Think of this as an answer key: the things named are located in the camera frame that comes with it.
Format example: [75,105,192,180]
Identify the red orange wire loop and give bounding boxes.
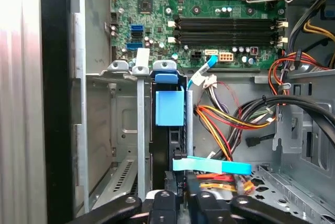
[268,51,330,96]

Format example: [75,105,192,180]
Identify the orange red black wire bundle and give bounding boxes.
[194,105,278,162]

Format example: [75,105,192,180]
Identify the yellow orange power wires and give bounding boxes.
[303,19,335,42]

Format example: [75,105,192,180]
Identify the grey metal drive cage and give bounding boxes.
[255,69,335,224]

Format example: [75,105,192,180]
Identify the red yellow disk power wire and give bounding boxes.
[164,170,256,198]

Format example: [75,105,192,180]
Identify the blue disk data wire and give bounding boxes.
[172,150,252,175]

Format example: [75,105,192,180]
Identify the green motherboard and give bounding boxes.
[109,0,288,70]

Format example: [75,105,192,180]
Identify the grey metal disk bay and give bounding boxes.
[85,48,196,210]

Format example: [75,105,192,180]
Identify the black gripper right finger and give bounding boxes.
[192,191,315,224]

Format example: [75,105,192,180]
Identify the hard disk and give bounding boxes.
[149,70,188,192]

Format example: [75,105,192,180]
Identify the thick black cable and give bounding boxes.
[234,95,335,141]

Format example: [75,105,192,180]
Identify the black PC case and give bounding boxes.
[39,0,335,224]

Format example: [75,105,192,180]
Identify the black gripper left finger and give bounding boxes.
[66,189,180,224]

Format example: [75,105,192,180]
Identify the light blue flat wire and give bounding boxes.
[187,54,219,88]

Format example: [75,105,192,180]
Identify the white purple wire bundle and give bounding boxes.
[201,74,238,112]

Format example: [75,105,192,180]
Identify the black RAM slot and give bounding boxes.
[174,38,280,46]
[174,32,280,39]
[174,17,280,25]
[174,24,280,31]

